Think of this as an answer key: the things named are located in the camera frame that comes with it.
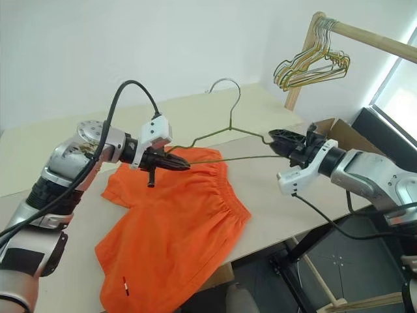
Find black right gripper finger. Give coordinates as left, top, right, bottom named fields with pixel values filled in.
left=270, top=140, right=299, bottom=159
left=268, top=129, right=308, bottom=146

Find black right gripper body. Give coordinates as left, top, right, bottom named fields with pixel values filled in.
left=288, top=123, right=326, bottom=168

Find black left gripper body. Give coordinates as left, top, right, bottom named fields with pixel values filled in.
left=139, top=150, right=171, bottom=189

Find green wire hanger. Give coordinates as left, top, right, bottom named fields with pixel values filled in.
left=167, top=77, right=287, bottom=164

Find orange shorts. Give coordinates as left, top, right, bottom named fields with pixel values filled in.
left=94, top=146, right=253, bottom=313

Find open cardboard box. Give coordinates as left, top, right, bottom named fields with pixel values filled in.
left=311, top=117, right=388, bottom=157

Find window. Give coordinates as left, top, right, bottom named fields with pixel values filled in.
left=371, top=42, right=417, bottom=138

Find wooden rack rod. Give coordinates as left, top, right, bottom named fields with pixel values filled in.
left=312, top=11, right=417, bottom=65

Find grey rounded shape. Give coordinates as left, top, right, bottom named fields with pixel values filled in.
left=226, top=282, right=258, bottom=313

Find wooden rack base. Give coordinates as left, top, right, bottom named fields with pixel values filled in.
left=291, top=237, right=405, bottom=313

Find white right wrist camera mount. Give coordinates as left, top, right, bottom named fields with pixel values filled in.
left=276, top=139, right=338, bottom=196

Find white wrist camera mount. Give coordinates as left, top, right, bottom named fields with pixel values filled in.
left=276, top=139, right=338, bottom=196
left=130, top=117, right=173, bottom=170

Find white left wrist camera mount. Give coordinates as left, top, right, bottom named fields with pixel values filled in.
left=130, top=117, right=173, bottom=170

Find wooden rack post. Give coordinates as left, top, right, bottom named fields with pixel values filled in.
left=284, top=12, right=326, bottom=110

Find bunch of wire hangers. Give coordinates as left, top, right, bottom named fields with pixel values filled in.
left=273, top=19, right=349, bottom=92

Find silver wire hanger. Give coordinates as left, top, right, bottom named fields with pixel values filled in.
left=288, top=18, right=346, bottom=86

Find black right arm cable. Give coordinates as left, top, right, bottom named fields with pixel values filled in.
left=291, top=190, right=417, bottom=241

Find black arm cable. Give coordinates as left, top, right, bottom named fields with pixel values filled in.
left=0, top=80, right=162, bottom=248
left=291, top=190, right=417, bottom=241

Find yellow wire hanger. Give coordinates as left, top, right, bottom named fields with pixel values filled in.
left=278, top=19, right=352, bottom=91

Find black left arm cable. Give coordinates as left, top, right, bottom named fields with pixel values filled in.
left=0, top=80, right=162, bottom=248

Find black wall panel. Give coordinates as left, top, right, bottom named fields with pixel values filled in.
left=351, top=106, right=417, bottom=156

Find black table frame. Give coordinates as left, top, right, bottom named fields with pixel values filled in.
left=268, top=208, right=408, bottom=313

